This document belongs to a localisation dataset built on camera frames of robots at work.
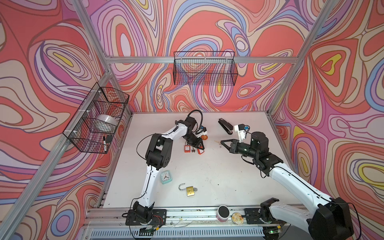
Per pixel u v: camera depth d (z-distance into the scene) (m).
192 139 0.87
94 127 0.72
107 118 0.74
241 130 0.70
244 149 0.66
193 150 0.98
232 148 0.69
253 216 0.72
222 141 0.75
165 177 0.85
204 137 1.05
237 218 0.73
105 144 0.72
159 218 0.72
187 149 0.98
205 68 0.96
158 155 0.61
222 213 0.70
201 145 0.94
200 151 0.94
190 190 0.80
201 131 0.88
